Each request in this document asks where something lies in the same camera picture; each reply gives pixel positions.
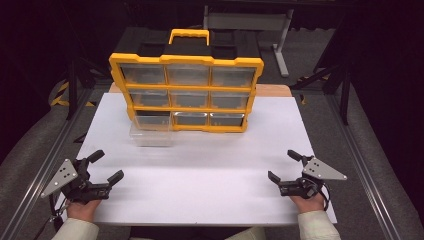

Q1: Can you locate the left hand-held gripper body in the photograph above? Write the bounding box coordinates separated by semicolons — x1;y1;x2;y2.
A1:
40;158;113;205

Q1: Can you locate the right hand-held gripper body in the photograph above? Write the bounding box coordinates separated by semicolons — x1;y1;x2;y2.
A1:
279;156;348;200

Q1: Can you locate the person's right hand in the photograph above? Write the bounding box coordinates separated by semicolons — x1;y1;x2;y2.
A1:
288;192;326;215

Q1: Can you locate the person's left hand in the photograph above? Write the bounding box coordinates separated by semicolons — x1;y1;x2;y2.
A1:
65;198;102;223

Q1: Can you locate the clear plastic drawer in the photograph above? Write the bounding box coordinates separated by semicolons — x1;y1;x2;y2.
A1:
129;111;174;148

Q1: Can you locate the white table board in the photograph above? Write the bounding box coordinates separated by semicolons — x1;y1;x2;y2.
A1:
54;92;338;228

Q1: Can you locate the black tripod stand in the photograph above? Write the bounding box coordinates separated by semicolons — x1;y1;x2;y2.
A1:
289;19;354;127
64;29;108;122

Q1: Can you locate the set of clear organizer drawers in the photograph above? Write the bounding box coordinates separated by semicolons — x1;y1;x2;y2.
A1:
119;63;258;127

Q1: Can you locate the yellow black drawer organizer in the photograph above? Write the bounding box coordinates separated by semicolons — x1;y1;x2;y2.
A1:
108;28;265;134

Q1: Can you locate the grey metal stand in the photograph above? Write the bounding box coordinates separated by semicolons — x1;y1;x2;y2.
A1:
202;4;295;78

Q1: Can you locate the aluminium frame rail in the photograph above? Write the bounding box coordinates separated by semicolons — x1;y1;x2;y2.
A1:
0;87;96;240
324;93;406;240

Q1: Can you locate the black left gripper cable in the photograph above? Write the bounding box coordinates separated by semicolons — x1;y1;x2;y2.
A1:
33;193;69;240

